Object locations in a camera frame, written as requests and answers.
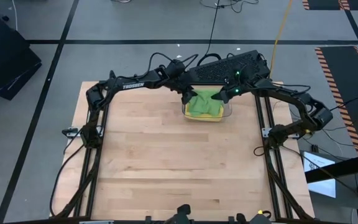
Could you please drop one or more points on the black perforated computer case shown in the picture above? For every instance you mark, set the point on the black perforated computer case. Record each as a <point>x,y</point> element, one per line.
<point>216,70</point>

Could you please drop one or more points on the black hazard-striped floor mat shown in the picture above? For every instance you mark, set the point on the black hazard-striped floor mat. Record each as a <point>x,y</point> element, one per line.
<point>325,3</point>
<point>340,71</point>

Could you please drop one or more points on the black cart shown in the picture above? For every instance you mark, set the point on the black cart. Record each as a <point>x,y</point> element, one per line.
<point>5,62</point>

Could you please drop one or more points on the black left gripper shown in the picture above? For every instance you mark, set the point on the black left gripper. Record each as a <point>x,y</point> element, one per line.
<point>179,77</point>

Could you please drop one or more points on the bright green towel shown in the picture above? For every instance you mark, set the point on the bright green towel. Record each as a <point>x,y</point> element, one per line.
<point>205,104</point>

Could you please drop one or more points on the small black rounded device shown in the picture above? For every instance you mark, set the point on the small black rounded device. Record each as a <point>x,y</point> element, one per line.
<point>182,214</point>

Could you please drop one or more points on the silver metal bracket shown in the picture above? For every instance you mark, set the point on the silver metal bracket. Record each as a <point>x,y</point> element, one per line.
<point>265,132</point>
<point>70,132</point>

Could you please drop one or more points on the clear plastic bin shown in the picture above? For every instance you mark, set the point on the clear plastic bin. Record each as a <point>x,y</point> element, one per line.
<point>228,110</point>

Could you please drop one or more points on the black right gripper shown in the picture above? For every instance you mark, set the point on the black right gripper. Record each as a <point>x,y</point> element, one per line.
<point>244,81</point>

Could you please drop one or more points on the black metal table frame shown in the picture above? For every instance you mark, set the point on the black metal table frame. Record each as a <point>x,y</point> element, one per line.
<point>166,214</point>

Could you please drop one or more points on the black device with yellow tag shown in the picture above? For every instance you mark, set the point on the black device with yellow tag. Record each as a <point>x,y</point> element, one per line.
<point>259,217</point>

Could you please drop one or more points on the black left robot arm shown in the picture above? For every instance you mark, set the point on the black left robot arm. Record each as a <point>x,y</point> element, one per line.
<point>129,84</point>

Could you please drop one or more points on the yellow towel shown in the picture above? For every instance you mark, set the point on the yellow towel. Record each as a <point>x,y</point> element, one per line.
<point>204,117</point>

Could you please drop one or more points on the white printed sheet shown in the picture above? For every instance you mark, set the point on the white printed sheet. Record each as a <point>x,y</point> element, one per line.
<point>322,186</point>

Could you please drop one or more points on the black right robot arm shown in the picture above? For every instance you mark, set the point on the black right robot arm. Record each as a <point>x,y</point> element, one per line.
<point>297,102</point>

